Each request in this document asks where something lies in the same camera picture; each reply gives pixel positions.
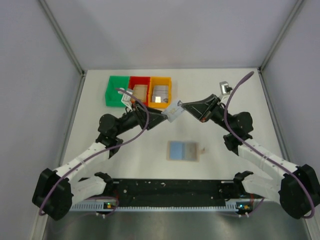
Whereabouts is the left aluminium corner post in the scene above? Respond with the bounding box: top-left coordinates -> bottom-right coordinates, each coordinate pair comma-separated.
37,0 -> 87,76

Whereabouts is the red plastic bin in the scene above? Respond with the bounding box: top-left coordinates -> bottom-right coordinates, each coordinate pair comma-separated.
128,76 -> 151,106

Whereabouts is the yellow plastic bin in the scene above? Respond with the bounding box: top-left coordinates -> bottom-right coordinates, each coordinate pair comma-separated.
148,76 -> 172,109

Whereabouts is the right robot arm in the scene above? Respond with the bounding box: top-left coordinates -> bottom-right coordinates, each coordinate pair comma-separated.
180,94 -> 320,219

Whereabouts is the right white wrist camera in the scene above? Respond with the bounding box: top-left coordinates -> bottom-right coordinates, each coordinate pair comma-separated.
219,81 -> 233,102

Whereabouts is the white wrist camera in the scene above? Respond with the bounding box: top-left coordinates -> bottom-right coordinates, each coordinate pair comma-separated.
219,81 -> 233,102
117,87 -> 133,110

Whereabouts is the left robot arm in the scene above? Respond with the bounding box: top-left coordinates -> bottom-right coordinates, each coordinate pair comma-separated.
32,102 -> 168,221

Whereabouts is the white slotted cable duct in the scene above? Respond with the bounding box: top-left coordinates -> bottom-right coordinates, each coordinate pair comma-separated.
69,200 -> 253,213

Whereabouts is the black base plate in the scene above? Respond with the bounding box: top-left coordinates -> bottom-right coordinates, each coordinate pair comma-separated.
102,178 -> 251,208

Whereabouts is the beige card holders stack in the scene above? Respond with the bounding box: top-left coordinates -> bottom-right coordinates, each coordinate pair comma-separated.
132,84 -> 148,102

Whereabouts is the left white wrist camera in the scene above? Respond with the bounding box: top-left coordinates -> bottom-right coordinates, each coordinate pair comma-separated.
117,87 -> 133,110

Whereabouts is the green plastic bin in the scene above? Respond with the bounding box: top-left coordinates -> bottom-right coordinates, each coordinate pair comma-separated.
105,75 -> 130,108

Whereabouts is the stack of cards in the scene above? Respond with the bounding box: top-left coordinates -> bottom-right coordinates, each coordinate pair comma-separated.
151,85 -> 169,103

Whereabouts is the beige card holder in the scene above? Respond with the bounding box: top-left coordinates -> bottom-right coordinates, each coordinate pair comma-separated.
166,140 -> 206,162

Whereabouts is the aluminium corner post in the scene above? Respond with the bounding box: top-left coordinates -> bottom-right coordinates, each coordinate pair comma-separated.
37,0 -> 87,76
258,0 -> 307,73

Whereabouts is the right aluminium corner post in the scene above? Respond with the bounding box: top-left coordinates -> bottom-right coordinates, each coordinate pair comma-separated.
258,0 -> 307,73

